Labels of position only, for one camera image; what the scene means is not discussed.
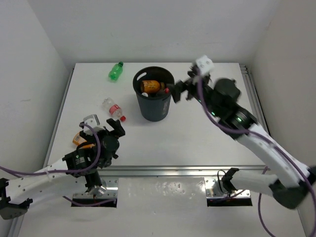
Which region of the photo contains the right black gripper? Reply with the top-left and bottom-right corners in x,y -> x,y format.
167,71 -> 221,119

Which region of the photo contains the clear bottle red label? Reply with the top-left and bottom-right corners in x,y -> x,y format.
155,88 -> 169,97
102,98 -> 126,122

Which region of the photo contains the orange bottle brown cap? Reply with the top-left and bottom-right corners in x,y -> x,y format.
140,80 -> 165,93

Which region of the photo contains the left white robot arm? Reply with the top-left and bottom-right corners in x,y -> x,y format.
0,116 -> 125,220

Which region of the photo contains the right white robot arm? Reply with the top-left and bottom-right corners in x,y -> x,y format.
168,64 -> 316,209

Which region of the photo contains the orange bottle barcode label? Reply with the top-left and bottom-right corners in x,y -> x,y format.
72,132 -> 95,149

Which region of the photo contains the green plastic bottle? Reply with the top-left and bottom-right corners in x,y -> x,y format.
108,61 -> 123,81

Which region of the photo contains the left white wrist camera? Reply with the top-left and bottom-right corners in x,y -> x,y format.
83,114 -> 101,133

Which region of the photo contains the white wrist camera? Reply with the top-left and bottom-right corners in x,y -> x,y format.
195,55 -> 214,76
83,114 -> 101,133

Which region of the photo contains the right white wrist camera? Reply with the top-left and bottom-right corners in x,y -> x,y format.
195,55 -> 214,76

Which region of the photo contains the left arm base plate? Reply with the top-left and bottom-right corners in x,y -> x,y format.
71,177 -> 119,208

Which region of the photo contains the aluminium frame rail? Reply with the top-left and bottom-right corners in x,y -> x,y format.
7,63 -> 297,237

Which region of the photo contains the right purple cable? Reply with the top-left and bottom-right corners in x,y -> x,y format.
196,68 -> 313,237

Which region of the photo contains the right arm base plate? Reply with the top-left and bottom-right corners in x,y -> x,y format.
204,176 -> 252,207

